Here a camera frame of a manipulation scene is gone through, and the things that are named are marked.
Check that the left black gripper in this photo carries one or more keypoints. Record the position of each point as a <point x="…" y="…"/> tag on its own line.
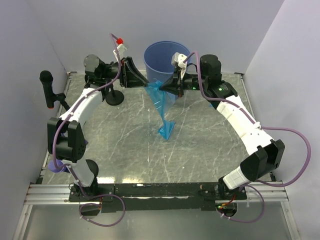
<point x="129" y="76"/>

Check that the beige microphone on stand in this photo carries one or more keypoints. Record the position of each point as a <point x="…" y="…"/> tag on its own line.
<point x="113" y="97"/>

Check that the purple microphone on stand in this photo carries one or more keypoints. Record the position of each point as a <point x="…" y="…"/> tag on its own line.
<point x="91" y="164"/>

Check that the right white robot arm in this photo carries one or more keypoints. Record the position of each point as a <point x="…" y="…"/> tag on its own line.
<point x="264" y="153"/>

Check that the black microphone on stand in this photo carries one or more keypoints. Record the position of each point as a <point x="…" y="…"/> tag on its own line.
<point x="46" y="80"/>

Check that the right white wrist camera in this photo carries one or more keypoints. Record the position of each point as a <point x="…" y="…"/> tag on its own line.
<point x="180" y="60"/>

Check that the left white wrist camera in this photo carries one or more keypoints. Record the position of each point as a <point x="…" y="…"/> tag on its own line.
<point x="120" y="49"/>

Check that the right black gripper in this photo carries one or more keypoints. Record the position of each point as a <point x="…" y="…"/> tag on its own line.
<point x="174" y="84"/>

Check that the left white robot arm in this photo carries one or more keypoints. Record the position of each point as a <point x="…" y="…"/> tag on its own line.
<point x="65" y="137"/>

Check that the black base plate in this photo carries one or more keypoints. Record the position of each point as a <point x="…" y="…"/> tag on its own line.
<point x="115" y="197"/>

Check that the aluminium rail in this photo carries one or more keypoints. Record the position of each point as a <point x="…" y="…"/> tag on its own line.
<point x="58" y="194"/>

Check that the blue plastic trash bin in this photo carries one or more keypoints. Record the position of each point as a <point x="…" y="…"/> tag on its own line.
<point x="157" y="59"/>

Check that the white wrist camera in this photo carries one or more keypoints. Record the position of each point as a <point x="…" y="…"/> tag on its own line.
<point x="120" y="49"/>
<point x="180" y="60"/>

